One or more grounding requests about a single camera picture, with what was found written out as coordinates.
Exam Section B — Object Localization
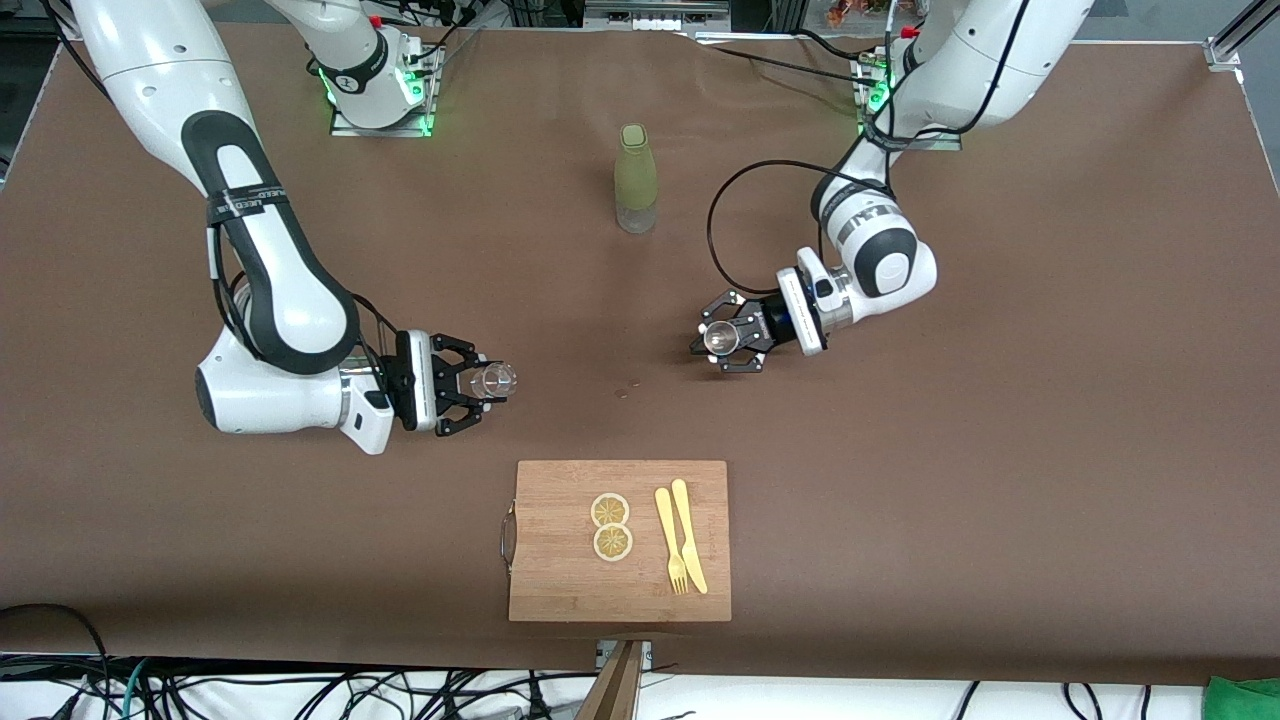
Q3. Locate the clear glass measuring beaker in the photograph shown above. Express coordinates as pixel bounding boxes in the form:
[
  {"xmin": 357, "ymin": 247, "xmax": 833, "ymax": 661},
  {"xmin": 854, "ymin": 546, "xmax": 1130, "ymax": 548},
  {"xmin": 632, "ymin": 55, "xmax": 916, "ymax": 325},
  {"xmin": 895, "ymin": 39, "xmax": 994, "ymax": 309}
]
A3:
[{"xmin": 470, "ymin": 362, "xmax": 520, "ymax": 402}]

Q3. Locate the glass bottle with green sleeve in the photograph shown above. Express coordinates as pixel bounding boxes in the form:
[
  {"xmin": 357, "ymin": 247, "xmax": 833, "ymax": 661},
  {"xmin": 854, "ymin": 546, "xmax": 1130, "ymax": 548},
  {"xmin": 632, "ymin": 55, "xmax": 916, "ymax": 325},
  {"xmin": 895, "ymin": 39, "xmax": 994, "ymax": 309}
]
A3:
[{"xmin": 613, "ymin": 123, "xmax": 660, "ymax": 235}]

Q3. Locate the yellow plastic fork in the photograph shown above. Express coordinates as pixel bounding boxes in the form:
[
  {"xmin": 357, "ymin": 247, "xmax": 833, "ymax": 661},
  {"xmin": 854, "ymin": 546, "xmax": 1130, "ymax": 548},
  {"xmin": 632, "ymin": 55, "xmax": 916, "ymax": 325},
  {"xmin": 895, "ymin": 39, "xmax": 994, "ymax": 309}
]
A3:
[{"xmin": 654, "ymin": 487, "xmax": 691, "ymax": 596}]

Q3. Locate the yellow plastic knife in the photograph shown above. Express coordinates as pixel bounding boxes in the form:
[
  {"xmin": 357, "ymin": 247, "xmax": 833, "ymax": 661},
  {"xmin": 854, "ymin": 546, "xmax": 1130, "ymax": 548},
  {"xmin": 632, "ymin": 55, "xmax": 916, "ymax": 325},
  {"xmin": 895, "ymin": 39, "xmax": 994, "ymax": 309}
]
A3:
[{"xmin": 671, "ymin": 478, "xmax": 709, "ymax": 595}]

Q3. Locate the wooden cutting board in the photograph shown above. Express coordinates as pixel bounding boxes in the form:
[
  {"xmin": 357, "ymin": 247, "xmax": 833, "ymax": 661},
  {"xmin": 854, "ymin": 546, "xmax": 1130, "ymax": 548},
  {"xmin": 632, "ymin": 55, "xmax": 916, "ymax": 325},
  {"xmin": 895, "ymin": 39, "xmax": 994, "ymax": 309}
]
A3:
[{"xmin": 500, "ymin": 459, "xmax": 733, "ymax": 624}]

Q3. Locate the brown table cover sheet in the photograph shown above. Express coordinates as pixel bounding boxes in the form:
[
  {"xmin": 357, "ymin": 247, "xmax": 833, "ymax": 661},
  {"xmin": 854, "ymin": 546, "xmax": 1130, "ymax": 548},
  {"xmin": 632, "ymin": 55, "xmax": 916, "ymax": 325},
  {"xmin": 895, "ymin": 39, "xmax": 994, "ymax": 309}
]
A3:
[{"xmin": 0, "ymin": 18, "xmax": 1280, "ymax": 687}]

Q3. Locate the grey electronics box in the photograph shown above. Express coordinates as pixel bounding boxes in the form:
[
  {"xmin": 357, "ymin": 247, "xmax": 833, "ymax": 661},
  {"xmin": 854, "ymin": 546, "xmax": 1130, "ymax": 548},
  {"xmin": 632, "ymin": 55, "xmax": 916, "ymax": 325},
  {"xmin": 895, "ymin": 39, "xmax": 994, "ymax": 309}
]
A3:
[{"xmin": 584, "ymin": 0, "xmax": 732, "ymax": 31}]

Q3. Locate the wooden beam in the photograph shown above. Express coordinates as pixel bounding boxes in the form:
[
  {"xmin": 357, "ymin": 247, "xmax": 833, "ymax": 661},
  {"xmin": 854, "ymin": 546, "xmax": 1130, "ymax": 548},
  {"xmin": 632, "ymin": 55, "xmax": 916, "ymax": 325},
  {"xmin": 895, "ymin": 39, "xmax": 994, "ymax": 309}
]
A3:
[{"xmin": 575, "ymin": 641, "xmax": 646, "ymax": 720}]

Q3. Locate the green cloth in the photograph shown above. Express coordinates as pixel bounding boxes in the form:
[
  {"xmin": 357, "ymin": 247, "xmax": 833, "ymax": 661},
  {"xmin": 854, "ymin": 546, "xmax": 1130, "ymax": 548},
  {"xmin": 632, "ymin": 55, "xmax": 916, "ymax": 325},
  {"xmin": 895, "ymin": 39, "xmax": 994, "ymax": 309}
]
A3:
[{"xmin": 1204, "ymin": 676, "xmax": 1280, "ymax": 720}]

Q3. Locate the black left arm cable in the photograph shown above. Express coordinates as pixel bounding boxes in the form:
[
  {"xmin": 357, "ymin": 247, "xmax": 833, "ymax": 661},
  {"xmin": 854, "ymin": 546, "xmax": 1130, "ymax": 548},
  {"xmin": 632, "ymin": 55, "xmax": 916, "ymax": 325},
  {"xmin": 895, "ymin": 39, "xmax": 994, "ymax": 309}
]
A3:
[{"xmin": 706, "ymin": 0, "xmax": 1031, "ymax": 293}]

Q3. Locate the black cable on table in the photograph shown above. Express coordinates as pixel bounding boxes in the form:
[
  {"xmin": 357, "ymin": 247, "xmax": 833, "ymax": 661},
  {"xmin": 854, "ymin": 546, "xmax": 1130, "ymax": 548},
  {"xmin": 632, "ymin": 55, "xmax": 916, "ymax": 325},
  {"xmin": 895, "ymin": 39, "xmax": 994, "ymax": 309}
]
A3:
[{"xmin": 698, "ymin": 28, "xmax": 883, "ymax": 89}]

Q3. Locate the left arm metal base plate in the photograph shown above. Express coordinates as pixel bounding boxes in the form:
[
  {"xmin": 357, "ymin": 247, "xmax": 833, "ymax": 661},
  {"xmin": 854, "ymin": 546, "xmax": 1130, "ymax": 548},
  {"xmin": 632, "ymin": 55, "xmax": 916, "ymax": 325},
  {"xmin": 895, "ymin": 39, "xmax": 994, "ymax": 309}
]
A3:
[{"xmin": 856, "ymin": 52, "xmax": 964, "ymax": 152}]

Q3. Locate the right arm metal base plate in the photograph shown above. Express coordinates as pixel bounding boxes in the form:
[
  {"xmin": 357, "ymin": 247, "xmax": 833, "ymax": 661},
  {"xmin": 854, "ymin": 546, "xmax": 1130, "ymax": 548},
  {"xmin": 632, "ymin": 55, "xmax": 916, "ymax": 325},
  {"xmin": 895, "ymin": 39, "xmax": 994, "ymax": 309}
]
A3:
[{"xmin": 328, "ymin": 38, "xmax": 438, "ymax": 138}]

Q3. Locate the small metal bracket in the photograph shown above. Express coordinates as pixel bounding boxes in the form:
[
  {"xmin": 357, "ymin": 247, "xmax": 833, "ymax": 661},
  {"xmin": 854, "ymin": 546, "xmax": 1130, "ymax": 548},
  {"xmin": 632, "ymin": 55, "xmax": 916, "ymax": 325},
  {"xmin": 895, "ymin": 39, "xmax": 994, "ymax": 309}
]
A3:
[{"xmin": 596, "ymin": 640, "xmax": 654, "ymax": 673}]

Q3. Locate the teal floor cable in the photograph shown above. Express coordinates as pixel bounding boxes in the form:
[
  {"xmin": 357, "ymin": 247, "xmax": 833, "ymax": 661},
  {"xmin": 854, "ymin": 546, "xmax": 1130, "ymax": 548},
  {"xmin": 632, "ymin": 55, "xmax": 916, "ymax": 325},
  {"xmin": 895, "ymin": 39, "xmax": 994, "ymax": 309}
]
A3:
[{"xmin": 116, "ymin": 658, "xmax": 153, "ymax": 720}]

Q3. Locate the black looped floor cable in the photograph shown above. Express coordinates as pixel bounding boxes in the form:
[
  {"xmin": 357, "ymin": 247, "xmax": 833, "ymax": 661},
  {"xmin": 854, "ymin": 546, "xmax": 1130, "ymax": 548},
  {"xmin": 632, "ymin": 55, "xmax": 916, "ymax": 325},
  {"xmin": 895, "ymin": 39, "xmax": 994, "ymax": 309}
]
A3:
[{"xmin": 0, "ymin": 603, "xmax": 113, "ymax": 720}]

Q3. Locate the aluminium frame profile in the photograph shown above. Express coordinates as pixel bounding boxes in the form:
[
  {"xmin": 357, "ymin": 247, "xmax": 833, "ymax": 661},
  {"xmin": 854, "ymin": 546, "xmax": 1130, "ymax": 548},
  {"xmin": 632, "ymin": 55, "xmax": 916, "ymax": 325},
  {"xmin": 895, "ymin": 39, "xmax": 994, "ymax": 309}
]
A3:
[{"xmin": 1204, "ymin": 0, "xmax": 1280, "ymax": 73}]

